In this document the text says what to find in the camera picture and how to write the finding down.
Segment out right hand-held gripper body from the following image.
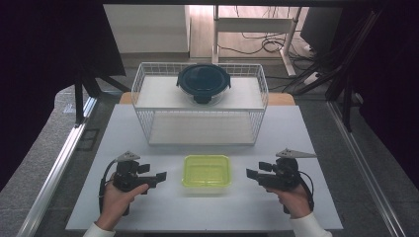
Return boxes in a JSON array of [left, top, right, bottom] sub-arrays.
[[257, 147, 318, 215]]

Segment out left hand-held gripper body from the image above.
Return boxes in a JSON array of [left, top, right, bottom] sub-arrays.
[[111, 150, 158, 217]]

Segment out square green lidded container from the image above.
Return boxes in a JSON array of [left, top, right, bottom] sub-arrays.
[[181, 154, 233, 196]]

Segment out white wire rack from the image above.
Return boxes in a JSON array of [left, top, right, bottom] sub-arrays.
[[130, 61, 270, 147]]

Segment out round dark blue lidded container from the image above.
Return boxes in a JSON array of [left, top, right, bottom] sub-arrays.
[[175, 62, 232, 107]]

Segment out person's left hand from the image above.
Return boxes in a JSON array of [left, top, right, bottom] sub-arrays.
[[94, 172, 150, 232]]

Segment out person's right hand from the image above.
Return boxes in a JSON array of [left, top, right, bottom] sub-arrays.
[[264, 183, 313, 221]]

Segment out wooden board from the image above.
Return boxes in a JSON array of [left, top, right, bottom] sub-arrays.
[[118, 91, 296, 107]]

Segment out black metal stand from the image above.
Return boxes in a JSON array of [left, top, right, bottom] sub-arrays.
[[282, 9, 384, 133], [73, 65, 131, 128]]

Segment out white power strip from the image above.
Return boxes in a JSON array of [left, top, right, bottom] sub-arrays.
[[301, 71, 321, 86]]

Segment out white cabinet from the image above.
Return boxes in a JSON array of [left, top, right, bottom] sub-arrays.
[[103, 4, 192, 55]]

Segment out dark curtain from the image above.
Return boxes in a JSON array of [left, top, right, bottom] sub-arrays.
[[340, 0, 419, 191], [0, 0, 126, 193]]

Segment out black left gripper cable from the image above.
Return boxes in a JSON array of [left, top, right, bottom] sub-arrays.
[[97, 159, 121, 215]]

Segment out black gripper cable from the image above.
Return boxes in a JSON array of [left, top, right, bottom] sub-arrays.
[[97, 159, 121, 215], [297, 170, 316, 212]]

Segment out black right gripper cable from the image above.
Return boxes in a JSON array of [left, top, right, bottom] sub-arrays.
[[297, 170, 316, 212]]

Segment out aluminium rail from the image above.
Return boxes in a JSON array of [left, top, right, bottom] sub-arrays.
[[326, 100, 409, 237], [15, 96, 99, 237]]

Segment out black floor cables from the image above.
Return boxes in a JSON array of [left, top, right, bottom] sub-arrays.
[[217, 5, 319, 63]]

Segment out white desk frame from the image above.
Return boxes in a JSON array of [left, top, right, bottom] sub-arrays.
[[210, 4, 303, 78]]

